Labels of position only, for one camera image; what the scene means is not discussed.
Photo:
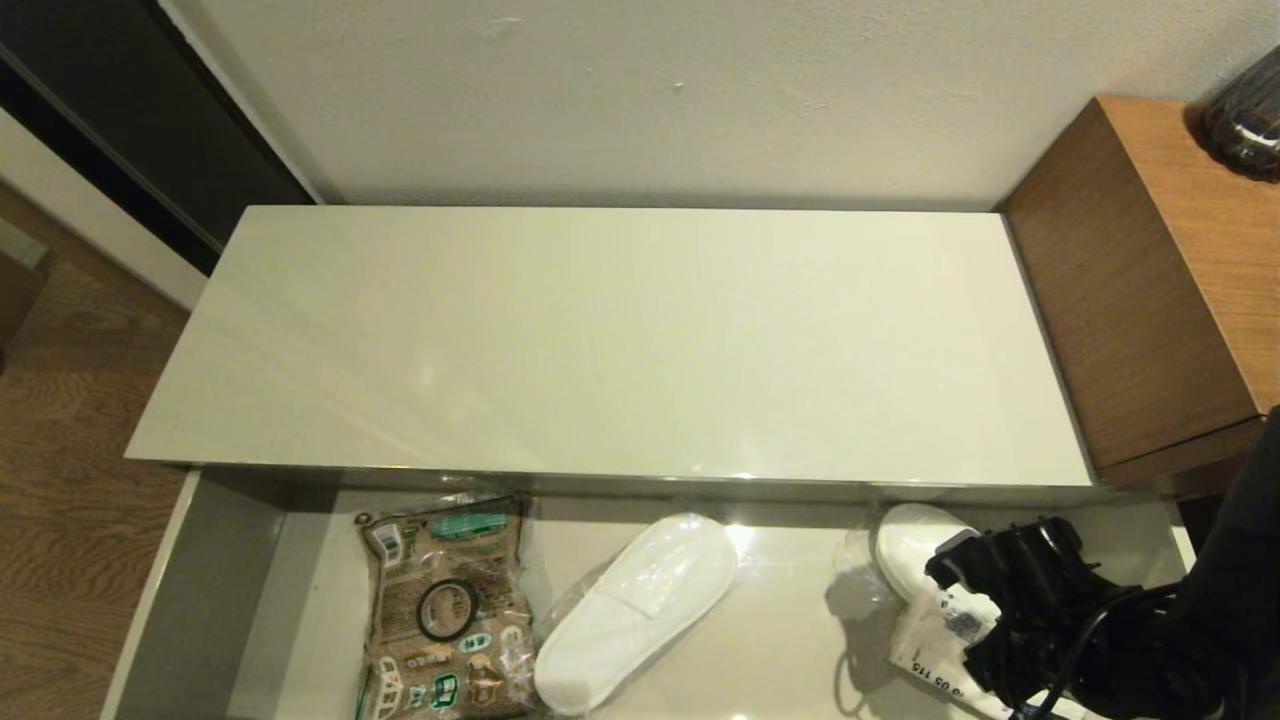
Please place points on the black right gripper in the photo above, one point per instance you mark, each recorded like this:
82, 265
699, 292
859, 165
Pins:
1030, 570

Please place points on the white glossy drawer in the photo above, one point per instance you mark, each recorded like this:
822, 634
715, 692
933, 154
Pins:
215, 600

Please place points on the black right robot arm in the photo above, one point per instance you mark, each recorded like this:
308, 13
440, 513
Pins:
1220, 600

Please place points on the white glossy drawer cabinet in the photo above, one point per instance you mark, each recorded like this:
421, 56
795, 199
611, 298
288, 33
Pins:
620, 340

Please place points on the brown wooden side cabinet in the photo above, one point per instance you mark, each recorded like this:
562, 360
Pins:
1150, 300

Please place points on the white slippers in clear bag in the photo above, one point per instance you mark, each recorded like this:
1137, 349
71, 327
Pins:
630, 610

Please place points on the dark glass vase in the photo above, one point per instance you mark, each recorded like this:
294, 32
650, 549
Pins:
1245, 120

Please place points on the black tape roll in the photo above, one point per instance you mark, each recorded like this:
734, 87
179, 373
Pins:
422, 612

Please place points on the brown printed snack bag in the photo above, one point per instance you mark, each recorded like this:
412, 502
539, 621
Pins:
400, 560

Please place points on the dark sliding door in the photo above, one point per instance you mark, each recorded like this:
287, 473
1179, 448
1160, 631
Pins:
130, 110

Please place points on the brown wooden furniture piece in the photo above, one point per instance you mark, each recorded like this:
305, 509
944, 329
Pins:
15, 300

